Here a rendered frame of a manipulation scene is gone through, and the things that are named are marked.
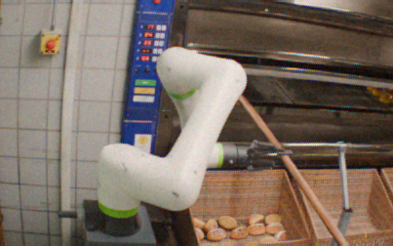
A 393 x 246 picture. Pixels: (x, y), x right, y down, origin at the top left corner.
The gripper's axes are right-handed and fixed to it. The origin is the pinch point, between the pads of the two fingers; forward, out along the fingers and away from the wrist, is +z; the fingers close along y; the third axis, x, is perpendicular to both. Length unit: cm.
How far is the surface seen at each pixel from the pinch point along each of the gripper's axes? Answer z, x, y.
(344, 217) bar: 35.7, 6.9, 26.9
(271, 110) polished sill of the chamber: 14, -53, 3
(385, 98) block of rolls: 94, -69, -2
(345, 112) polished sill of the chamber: 57, -53, 2
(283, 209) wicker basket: 27, -40, 51
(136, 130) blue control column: -49, -50, 15
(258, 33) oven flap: 1, -53, -34
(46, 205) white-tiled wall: -92, -53, 60
